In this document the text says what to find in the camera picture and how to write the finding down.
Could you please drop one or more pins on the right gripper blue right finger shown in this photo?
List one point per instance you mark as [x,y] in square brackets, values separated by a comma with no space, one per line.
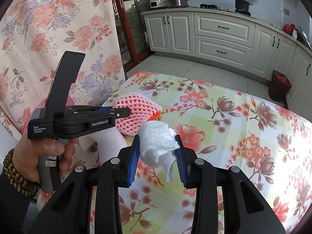
[181,162]

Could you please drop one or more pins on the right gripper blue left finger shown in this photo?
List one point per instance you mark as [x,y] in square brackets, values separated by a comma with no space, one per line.
[132,160]

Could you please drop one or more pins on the white paper towel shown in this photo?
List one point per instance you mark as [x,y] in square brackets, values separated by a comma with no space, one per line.
[157,146]

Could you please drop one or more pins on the white foam sheet roll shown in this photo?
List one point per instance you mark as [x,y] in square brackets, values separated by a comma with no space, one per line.
[109,142]

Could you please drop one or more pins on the pink foam fruit net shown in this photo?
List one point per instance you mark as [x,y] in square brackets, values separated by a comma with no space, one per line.
[142,109]

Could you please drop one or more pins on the pink trash bag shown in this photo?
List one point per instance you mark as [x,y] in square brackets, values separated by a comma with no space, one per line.
[43,107]

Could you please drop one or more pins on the dark floor trash bin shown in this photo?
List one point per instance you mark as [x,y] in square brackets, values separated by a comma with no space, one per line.
[279,86]

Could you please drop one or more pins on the white kitchen cabinets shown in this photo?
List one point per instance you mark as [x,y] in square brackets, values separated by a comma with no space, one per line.
[236,42]

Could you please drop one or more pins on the person's left hand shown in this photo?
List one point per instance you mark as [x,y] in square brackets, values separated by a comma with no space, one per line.
[26,155]

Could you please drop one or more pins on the floral table cloth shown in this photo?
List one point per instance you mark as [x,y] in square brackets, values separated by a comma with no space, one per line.
[269,143]

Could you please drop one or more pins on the floral fabric cover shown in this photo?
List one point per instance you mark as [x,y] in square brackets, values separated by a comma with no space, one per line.
[34,36]

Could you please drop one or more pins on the red framed glass door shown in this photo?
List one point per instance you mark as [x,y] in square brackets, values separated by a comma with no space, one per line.
[132,31]

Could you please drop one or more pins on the gas stove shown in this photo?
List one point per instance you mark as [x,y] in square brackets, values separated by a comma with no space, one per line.
[215,7]

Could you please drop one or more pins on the white rice cooker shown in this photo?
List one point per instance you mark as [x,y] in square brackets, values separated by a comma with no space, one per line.
[158,4]

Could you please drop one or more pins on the steel pressure cooker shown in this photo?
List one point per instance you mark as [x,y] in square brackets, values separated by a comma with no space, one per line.
[177,3]

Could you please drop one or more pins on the black cooking pot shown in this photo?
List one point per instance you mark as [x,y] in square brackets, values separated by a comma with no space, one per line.
[242,5]

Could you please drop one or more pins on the red kettle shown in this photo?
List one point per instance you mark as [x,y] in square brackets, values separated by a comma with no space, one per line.
[289,29]

